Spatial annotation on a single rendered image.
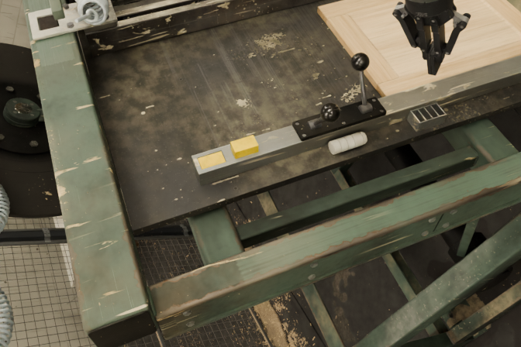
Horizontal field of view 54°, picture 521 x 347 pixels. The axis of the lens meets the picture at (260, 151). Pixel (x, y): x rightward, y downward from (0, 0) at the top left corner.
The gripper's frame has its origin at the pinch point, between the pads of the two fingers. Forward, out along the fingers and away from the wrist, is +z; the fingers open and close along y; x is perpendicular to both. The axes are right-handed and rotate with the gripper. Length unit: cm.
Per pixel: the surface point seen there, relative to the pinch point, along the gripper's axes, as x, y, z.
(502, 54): 23.7, 6.6, 28.7
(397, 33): 19.2, -17.8, 22.3
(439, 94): 2.5, -0.6, 17.4
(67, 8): -17, -80, -14
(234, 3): 7, -54, 6
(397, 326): -41, -1, 99
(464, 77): 10.4, 2.2, 20.8
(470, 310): -14, 14, 173
